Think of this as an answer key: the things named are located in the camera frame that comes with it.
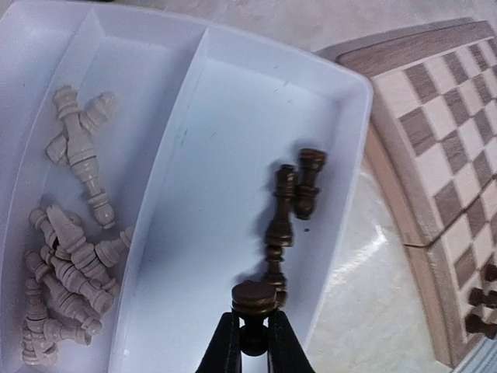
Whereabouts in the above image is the white divided plastic tray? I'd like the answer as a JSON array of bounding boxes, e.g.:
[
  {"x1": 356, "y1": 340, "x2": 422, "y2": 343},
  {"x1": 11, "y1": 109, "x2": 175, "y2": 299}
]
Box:
[{"x1": 1, "y1": 1, "x2": 372, "y2": 372}]

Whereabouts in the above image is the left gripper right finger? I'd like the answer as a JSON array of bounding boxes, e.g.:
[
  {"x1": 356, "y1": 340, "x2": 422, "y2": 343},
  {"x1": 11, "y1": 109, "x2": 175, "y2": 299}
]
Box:
[{"x1": 267, "y1": 310, "x2": 313, "y2": 373}]

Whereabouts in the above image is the dark piece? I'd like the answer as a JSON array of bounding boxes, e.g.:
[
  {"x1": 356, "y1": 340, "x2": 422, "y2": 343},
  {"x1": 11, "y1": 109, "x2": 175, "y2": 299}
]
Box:
[{"x1": 231, "y1": 281, "x2": 276, "y2": 357}]

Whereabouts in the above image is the dark pawn file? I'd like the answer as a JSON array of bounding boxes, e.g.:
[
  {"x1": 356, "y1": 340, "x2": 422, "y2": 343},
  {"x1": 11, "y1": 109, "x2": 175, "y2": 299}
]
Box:
[
  {"x1": 467, "y1": 288, "x2": 497, "y2": 309},
  {"x1": 481, "y1": 263, "x2": 497, "y2": 282}
]

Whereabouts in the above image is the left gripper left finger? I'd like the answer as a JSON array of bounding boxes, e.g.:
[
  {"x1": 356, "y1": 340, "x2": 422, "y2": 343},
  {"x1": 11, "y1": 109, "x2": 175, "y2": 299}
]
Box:
[{"x1": 196, "y1": 312, "x2": 242, "y2": 373}]

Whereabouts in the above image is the pile of white chess pieces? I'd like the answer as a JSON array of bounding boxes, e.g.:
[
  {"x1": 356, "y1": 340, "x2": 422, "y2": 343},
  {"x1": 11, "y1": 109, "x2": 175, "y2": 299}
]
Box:
[{"x1": 22, "y1": 85, "x2": 134, "y2": 367}]

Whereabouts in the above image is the dark king in tray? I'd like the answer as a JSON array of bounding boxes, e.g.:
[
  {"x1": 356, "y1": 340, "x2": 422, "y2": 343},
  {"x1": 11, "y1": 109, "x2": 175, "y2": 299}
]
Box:
[{"x1": 262, "y1": 164, "x2": 296, "y2": 308}]

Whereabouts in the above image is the dark rook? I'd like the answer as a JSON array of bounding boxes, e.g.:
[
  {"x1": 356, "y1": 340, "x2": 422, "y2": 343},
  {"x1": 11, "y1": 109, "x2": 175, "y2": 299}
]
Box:
[{"x1": 464, "y1": 314, "x2": 497, "y2": 340}]

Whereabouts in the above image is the wooden chess board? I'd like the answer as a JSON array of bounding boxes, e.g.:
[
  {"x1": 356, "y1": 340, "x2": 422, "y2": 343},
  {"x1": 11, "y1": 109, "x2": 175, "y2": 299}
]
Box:
[{"x1": 338, "y1": 21, "x2": 496, "y2": 368}]

